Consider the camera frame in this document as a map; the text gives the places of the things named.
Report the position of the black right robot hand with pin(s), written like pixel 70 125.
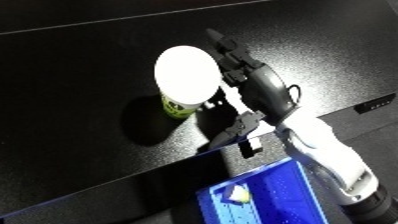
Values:
pixel 266 90

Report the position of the pale right robot arm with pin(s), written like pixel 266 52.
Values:
pixel 326 153

